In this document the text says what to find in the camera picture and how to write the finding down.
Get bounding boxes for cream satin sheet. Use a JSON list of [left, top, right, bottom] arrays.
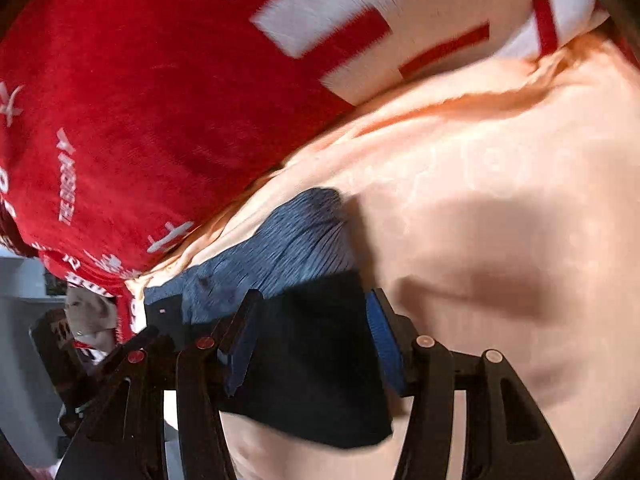
[[125, 27, 640, 480]]

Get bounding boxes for black pants with blue stripes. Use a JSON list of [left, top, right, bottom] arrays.
[[142, 187, 394, 451]]

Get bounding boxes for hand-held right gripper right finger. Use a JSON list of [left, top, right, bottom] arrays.
[[365, 287, 576, 480]]

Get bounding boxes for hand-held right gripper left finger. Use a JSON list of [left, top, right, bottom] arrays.
[[55, 290, 266, 480]]

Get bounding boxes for red printed blanket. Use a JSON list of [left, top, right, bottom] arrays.
[[0, 0, 618, 347]]

